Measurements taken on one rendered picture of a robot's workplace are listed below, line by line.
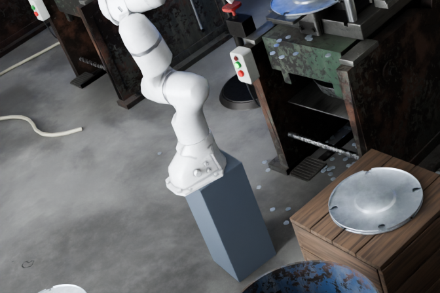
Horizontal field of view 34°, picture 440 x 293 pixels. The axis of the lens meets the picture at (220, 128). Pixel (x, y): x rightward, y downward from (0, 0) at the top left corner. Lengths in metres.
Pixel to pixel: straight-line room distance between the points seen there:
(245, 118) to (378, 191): 1.36
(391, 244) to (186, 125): 0.74
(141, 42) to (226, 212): 0.70
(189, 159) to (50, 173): 1.51
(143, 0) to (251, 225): 0.92
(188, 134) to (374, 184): 0.62
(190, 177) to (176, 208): 0.74
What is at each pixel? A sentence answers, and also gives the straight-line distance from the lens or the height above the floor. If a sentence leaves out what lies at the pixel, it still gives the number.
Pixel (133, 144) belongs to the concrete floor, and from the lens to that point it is 3.66.
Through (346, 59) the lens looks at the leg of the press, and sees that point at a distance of 2.43.
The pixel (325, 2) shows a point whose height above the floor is 0.78.
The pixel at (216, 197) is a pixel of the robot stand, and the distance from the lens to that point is 2.43.
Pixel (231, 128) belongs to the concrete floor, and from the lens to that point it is 3.47.
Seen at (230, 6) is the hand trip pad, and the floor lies 0.76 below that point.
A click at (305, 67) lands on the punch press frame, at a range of 2.65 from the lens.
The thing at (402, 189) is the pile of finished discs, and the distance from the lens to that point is 2.28.
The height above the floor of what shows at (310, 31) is 0.67.
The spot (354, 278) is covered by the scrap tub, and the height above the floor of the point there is 0.45.
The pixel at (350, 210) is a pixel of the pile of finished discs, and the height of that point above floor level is 0.36.
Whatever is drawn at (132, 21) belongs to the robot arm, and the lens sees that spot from 2.13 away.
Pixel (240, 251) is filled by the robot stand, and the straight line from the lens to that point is 2.60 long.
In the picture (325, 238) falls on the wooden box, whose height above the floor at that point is 0.34.
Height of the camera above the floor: 1.84
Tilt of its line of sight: 32 degrees down
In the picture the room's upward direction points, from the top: 21 degrees counter-clockwise
